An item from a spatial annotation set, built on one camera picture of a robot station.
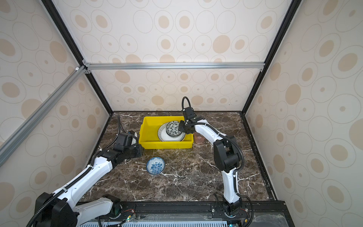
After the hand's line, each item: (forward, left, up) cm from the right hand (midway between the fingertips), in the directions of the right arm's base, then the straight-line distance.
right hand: (181, 127), depth 96 cm
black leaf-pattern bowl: (+1, +6, -3) cm, 7 cm away
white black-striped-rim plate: (-2, +13, -7) cm, 15 cm away
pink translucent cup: (-6, -12, -5) cm, 14 cm away
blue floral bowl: (-22, +16, -10) cm, 30 cm away
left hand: (-17, +20, +4) cm, 26 cm away
